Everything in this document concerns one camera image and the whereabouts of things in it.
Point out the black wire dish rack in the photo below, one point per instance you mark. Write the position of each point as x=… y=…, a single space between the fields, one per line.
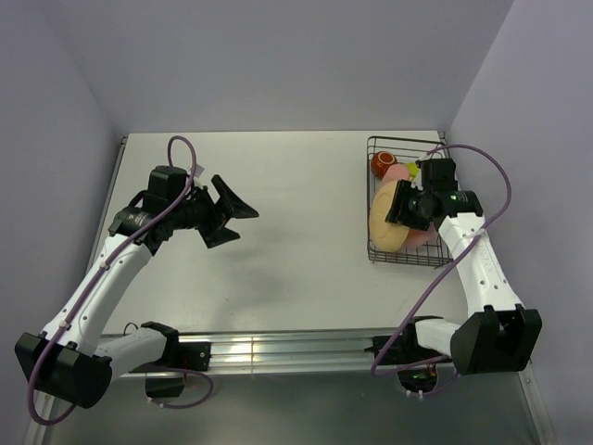
x=407 y=147

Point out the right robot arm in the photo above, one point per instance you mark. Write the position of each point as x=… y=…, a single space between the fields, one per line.
x=499 y=334

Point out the orange black mug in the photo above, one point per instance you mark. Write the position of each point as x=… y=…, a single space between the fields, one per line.
x=380 y=162

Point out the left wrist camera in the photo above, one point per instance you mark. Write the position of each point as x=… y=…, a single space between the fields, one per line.
x=198 y=170

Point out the salmon plastic cup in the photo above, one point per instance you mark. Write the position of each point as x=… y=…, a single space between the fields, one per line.
x=396 y=172

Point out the pink plastic plate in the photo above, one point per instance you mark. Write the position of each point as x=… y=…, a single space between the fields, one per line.
x=417 y=238

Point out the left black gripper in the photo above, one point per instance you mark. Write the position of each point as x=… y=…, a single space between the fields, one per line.
x=212 y=233

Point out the aluminium table rail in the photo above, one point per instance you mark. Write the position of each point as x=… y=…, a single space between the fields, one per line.
x=290 y=352

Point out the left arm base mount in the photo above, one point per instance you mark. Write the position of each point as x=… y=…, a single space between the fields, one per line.
x=180 y=381

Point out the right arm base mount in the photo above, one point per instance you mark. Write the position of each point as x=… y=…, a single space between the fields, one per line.
x=405 y=350

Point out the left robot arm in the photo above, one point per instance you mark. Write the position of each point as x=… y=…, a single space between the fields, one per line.
x=66 y=359

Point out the lime green bowl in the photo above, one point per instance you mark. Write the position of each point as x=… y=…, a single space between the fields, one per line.
x=413 y=170

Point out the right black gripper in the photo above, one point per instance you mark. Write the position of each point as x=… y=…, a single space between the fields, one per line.
x=397 y=209

